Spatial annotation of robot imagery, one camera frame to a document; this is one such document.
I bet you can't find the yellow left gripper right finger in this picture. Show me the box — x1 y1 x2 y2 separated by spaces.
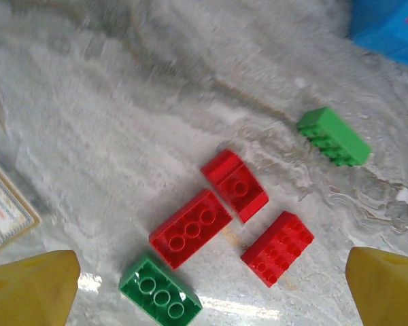
345 246 408 326

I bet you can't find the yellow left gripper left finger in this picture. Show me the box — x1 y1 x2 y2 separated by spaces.
0 250 82 326

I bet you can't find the long red lego brick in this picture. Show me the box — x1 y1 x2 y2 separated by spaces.
240 211 315 289
148 189 233 271

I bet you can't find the red curved lego brick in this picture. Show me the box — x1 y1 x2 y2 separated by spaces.
200 149 270 224

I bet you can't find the small printed card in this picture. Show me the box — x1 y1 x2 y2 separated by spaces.
0 154 41 255

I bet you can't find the long green lego brick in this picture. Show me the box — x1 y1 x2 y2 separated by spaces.
118 253 203 326
296 107 372 168

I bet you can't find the blue three-compartment plastic bin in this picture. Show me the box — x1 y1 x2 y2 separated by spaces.
348 0 408 71

